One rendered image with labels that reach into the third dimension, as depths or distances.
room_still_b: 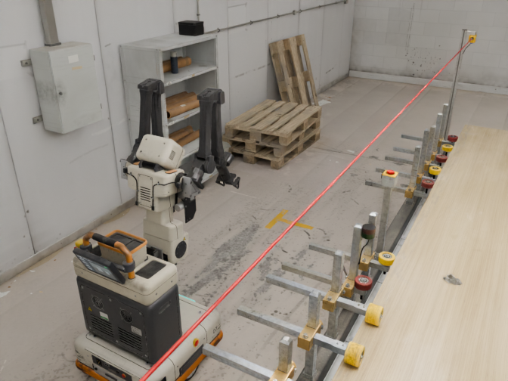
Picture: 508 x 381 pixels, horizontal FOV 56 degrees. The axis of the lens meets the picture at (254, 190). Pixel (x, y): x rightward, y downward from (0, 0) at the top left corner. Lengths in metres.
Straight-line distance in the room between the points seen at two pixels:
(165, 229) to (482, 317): 1.63
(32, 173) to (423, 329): 3.05
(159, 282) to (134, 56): 2.43
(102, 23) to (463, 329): 3.51
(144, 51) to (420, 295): 3.04
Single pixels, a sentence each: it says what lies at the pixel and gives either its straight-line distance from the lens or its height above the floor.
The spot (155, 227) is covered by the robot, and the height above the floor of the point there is 0.87.
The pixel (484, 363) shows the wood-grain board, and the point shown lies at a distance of 2.09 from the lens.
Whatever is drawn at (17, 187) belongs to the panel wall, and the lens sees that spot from 4.04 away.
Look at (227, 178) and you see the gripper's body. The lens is 2.81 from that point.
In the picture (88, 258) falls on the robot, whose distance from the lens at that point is 2.50.
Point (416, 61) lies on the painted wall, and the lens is 9.91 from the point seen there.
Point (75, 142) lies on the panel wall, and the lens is 4.30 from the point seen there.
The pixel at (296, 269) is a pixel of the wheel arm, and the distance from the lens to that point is 2.43.
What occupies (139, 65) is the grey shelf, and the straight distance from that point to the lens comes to 4.42.
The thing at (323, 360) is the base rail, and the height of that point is 0.70.
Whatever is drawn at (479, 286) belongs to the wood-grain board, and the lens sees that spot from 2.47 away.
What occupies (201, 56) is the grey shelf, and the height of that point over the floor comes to 1.33.
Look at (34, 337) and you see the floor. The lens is 3.61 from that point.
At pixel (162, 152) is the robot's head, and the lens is 2.56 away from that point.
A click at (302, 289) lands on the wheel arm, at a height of 0.96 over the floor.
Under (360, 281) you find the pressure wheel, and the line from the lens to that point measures 2.32.
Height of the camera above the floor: 2.27
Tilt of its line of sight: 26 degrees down
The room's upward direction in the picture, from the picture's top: straight up
